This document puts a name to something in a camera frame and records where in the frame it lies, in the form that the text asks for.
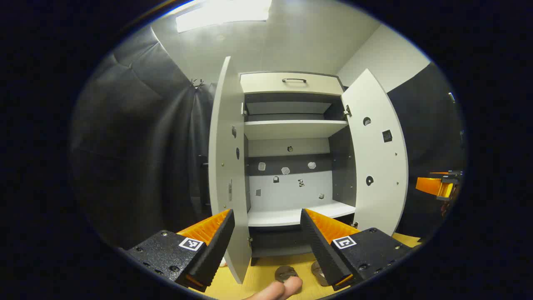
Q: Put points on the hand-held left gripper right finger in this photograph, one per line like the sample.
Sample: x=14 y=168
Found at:
x=320 y=250

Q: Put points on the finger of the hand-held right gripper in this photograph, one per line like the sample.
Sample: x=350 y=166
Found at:
x=431 y=185

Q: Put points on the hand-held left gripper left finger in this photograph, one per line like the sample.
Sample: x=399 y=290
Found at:
x=214 y=250

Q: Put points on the brown suede shoe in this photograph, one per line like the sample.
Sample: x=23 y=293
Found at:
x=286 y=273
x=318 y=271

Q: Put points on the white shoe cabinet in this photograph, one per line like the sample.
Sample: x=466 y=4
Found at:
x=291 y=216

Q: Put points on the white cabinet door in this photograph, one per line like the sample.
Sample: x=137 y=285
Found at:
x=225 y=158
x=381 y=158

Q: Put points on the white cabinet drawer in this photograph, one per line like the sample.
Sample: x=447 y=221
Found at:
x=266 y=85

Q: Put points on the metal cloth clip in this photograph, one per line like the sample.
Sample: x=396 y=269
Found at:
x=197 y=83

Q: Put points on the ceiling light panel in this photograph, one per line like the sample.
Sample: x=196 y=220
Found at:
x=220 y=14

